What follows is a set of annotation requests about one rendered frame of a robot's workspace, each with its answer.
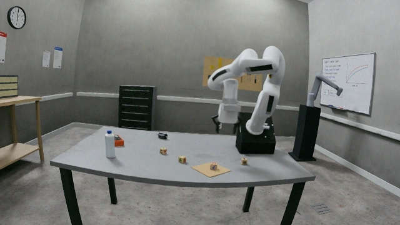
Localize tan square mat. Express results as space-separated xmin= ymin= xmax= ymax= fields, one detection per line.
xmin=191 ymin=162 xmax=231 ymax=178

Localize orange pocket multimeter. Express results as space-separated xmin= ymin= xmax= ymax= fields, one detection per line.
xmin=114 ymin=134 xmax=124 ymax=146

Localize white plastic bottle with blue cap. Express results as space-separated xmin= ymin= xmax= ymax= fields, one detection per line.
xmin=105 ymin=130 xmax=116 ymax=158

